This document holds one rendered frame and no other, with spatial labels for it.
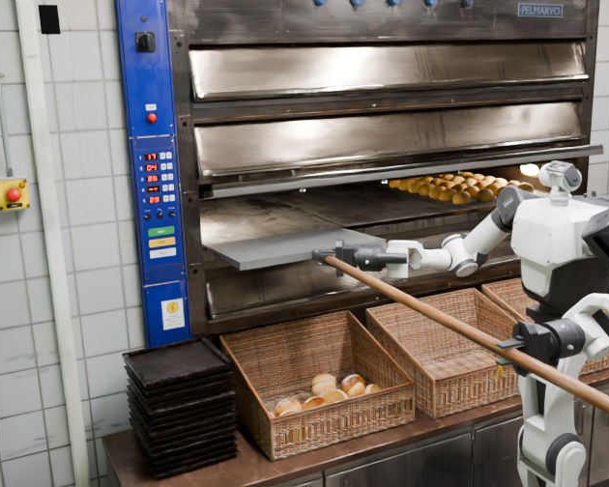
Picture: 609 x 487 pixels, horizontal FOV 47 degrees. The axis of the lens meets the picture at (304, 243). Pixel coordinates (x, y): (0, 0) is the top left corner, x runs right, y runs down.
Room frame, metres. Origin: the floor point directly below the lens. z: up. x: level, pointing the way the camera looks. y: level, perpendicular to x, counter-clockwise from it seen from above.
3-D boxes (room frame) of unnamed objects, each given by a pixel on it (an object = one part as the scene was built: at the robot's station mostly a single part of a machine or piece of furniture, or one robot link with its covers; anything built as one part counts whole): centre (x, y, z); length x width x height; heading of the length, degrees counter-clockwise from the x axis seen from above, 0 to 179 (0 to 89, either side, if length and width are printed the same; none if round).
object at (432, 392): (2.59, -0.58, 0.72); 0.56 x 0.49 x 0.28; 115
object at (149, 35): (2.32, 0.48, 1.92); 0.06 x 0.04 x 0.11; 116
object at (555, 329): (1.48, -0.53, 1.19); 0.12 x 0.10 x 0.13; 115
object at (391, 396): (2.34, -0.02, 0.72); 0.56 x 0.49 x 0.28; 115
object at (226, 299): (2.82, -0.45, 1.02); 1.79 x 0.11 x 0.19; 116
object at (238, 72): (2.82, -0.45, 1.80); 1.79 x 0.11 x 0.19; 116
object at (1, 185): (2.13, 0.89, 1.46); 0.10 x 0.07 x 0.10; 116
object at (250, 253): (2.46, 0.04, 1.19); 0.55 x 0.36 x 0.03; 115
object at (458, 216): (2.84, -0.44, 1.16); 1.80 x 0.06 x 0.04; 116
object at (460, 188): (3.47, -0.78, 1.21); 0.61 x 0.48 x 0.06; 26
